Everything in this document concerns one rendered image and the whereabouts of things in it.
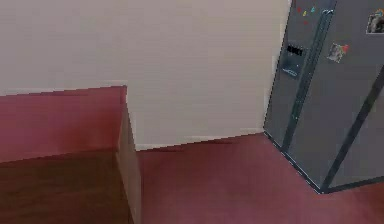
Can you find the grey double-door fridge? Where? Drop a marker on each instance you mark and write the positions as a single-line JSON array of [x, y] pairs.
[[333, 110]]

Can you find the small photo fridge magnet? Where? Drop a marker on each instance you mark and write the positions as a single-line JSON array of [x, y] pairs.
[[337, 52]]

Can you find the large photo fridge magnet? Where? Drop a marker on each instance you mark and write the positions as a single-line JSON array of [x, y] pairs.
[[376, 22]]

